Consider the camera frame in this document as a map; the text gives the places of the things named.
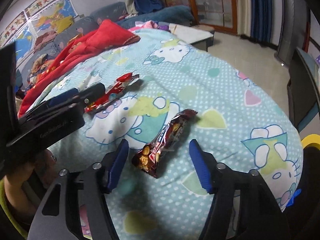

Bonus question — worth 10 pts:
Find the dark chocolate snack wrapper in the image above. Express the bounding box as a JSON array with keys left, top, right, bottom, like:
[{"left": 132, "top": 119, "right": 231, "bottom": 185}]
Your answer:
[{"left": 131, "top": 109, "right": 197, "bottom": 178}]

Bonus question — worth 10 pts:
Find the red snack wrapper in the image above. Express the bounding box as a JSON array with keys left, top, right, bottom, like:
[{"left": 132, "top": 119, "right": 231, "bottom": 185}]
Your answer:
[{"left": 85, "top": 72, "right": 139, "bottom": 113}]

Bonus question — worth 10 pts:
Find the green left sleeve forearm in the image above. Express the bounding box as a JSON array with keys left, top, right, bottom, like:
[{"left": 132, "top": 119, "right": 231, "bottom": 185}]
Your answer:
[{"left": 1, "top": 180, "right": 28, "bottom": 239}]

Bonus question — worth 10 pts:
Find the yellow trash bin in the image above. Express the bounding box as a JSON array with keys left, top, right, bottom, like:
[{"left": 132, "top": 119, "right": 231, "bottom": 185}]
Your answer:
[{"left": 302, "top": 134, "right": 320, "bottom": 150}]

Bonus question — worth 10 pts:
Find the left hand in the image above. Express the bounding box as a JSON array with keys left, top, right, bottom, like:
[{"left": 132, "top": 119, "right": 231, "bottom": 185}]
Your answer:
[{"left": 4, "top": 149, "right": 57, "bottom": 218}]

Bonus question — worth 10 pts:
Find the hello kitty blue quilt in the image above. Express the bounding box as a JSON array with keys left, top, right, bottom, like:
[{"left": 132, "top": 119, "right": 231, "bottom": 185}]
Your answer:
[{"left": 35, "top": 29, "right": 302, "bottom": 239}]

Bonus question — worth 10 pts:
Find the pile of clothes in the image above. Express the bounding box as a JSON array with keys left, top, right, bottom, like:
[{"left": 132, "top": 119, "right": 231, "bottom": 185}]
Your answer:
[{"left": 27, "top": 54, "right": 54, "bottom": 85}]

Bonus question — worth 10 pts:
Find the world map poster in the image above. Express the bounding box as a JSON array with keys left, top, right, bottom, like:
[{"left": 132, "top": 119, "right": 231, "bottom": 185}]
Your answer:
[{"left": 13, "top": 25, "right": 35, "bottom": 66}]

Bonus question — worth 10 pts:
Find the white coffee table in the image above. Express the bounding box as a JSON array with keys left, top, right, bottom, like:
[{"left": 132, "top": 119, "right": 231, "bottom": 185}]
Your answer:
[{"left": 169, "top": 23, "right": 214, "bottom": 51}]

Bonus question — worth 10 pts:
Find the yellow pillow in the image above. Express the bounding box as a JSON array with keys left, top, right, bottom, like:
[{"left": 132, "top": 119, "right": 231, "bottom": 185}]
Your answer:
[{"left": 51, "top": 16, "right": 74, "bottom": 34}]

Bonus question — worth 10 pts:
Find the china map poster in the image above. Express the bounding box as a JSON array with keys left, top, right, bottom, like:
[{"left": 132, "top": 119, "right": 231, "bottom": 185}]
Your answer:
[{"left": 28, "top": 0, "right": 79, "bottom": 37}]

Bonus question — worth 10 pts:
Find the red blanket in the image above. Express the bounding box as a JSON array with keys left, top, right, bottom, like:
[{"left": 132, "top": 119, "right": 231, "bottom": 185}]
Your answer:
[{"left": 18, "top": 20, "right": 140, "bottom": 118}]

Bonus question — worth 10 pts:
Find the tv cabinet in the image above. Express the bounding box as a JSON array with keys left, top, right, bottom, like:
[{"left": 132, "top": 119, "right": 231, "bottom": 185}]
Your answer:
[{"left": 287, "top": 48, "right": 319, "bottom": 132}]

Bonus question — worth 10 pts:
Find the round padded stool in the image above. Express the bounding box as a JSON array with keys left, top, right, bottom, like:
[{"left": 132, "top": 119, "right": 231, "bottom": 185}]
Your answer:
[{"left": 193, "top": 24, "right": 215, "bottom": 35}]

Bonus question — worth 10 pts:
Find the purple cloth on table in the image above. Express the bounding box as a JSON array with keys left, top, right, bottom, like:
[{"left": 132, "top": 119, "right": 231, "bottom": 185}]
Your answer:
[{"left": 157, "top": 22, "right": 170, "bottom": 32}]

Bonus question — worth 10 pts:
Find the grey blue sofa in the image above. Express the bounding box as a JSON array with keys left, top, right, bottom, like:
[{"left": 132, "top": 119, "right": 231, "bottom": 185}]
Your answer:
[{"left": 16, "top": 2, "right": 194, "bottom": 89}]

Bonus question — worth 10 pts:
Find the silver tower air conditioner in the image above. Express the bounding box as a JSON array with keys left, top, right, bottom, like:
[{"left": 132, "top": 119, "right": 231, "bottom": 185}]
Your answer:
[{"left": 275, "top": 0, "right": 311, "bottom": 67}]

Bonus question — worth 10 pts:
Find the blue right curtain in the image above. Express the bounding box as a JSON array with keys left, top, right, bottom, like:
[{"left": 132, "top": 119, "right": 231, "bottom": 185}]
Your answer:
[{"left": 251, "top": 0, "right": 273, "bottom": 43}]

